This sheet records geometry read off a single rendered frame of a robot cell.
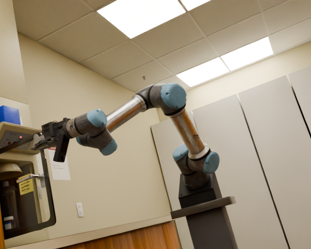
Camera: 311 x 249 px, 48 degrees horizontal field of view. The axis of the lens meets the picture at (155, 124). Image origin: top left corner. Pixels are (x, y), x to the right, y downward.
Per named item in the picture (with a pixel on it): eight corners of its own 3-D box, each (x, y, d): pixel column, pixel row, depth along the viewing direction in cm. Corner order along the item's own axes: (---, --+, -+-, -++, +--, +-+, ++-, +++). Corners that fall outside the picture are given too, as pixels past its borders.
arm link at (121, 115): (146, 80, 178) (69, 130, 151) (160, 79, 169) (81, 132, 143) (154, 101, 182) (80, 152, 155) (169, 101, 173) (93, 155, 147)
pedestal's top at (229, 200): (236, 203, 205) (234, 196, 206) (231, 203, 175) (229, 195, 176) (184, 216, 212) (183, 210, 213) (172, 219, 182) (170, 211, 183)
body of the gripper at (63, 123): (52, 129, 149) (74, 119, 145) (55, 147, 147) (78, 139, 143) (39, 126, 142) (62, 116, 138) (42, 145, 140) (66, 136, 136)
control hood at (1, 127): (-14, 149, 162) (-16, 129, 165) (36, 154, 191) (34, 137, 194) (5, 141, 158) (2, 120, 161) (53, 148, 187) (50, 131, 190)
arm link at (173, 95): (204, 160, 193) (158, 78, 168) (225, 163, 181) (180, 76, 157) (191, 175, 187) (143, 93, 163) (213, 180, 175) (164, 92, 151)
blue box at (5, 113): (-11, 129, 166) (-13, 111, 169) (6, 132, 175) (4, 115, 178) (5, 122, 163) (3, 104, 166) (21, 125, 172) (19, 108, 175)
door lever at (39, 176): (25, 185, 149) (24, 179, 150) (42, 178, 146) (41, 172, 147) (16, 185, 145) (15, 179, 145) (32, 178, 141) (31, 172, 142)
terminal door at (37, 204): (3, 240, 151) (-8, 152, 162) (57, 224, 140) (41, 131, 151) (1, 240, 150) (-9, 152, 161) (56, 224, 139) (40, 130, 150)
